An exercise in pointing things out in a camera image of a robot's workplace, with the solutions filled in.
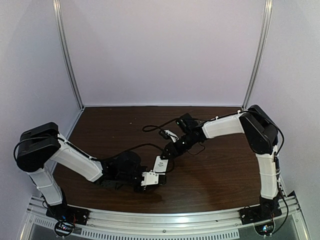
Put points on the aluminium frame post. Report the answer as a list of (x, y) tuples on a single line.
[(66, 53), (264, 32)]

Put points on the right aluminium frame post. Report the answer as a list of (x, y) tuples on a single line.
[(264, 32)]

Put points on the curved aluminium front rail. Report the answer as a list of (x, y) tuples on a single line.
[(112, 225)]

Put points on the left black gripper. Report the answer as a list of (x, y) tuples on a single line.
[(140, 189)]

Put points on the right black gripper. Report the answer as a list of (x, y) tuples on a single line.
[(172, 150)]

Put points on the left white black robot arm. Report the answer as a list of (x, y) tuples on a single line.
[(44, 143)]

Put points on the left round circuit board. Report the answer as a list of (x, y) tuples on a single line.
[(63, 229)]

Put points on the round circuit board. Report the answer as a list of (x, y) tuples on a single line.
[(63, 229), (265, 229)]

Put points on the right round circuit board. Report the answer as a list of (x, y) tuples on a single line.
[(265, 229)]

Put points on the left aluminium frame post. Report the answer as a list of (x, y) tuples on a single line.
[(66, 53)]

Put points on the white remote control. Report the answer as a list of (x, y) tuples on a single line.
[(160, 165)]

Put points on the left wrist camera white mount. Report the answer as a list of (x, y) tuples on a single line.
[(152, 178)]

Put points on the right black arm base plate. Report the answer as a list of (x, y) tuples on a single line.
[(254, 214)]

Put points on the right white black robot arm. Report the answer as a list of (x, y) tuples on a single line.
[(261, 134)]

